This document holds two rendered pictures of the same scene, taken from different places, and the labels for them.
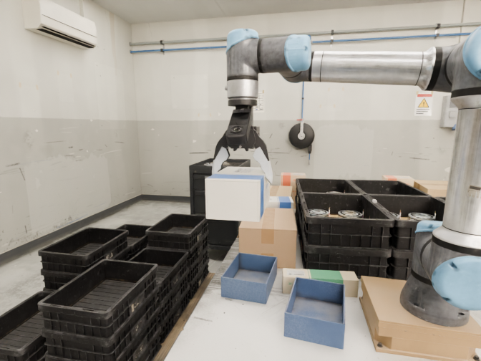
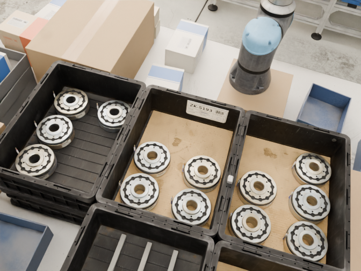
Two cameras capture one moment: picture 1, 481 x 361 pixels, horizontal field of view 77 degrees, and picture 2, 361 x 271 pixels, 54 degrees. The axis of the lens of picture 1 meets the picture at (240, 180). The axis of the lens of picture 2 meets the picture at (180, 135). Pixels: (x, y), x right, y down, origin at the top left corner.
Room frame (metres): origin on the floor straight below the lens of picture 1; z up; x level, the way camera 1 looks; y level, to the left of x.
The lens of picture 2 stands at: (1.67, -0.67, 1.71)
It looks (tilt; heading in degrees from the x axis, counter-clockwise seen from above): 55 degrees down; 183
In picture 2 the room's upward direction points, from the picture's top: 7 degrees clockwise
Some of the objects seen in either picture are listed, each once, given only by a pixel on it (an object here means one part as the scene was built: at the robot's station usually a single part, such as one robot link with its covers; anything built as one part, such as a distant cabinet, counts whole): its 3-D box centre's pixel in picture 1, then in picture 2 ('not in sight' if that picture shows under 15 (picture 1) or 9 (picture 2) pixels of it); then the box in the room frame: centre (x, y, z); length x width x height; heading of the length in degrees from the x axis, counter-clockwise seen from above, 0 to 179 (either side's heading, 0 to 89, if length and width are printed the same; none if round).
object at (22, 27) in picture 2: not in sight; (28, 33); (0.68, -1.34, 0.81); 0.16 x 0.12 x 0.07; 78
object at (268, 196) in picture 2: not in sight; (258, 187); (1.19, -0.47, 0.86); 0.10 x 0.10 x 0.01
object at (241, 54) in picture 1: (243, 56); not in sight; (0.75, -0.01, 1.41); 0.09 x 0.08 x 0.11; 71
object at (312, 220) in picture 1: (339, 206); (289, 183); (1.20, -0.41, 0.92); 0.40 x 0.30 x 0.02; 172
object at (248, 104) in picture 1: (243, 125); not in sight; (0.76, -0.01, 1.25); 0.09 x 0.08 x 0.12; 168
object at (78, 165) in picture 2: not in sight; (75, 133); (1.12, -1.00, 0.87); 0.40 x 0.30 x 0.11; 172
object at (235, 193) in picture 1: (241, 190); not in sight; (0.73, 0.00, 1.09); 0.20 x 0.12 x 0.09; 168
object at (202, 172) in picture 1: (222, 207); not in sight; (2.89, 0.18, 0.45); 0.60 x 0.45 x 0.90; 168
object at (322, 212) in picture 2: not in sight; (311, 201); (1.21, -0.33, 0.86); 0.10 x 0.10 x 0.01
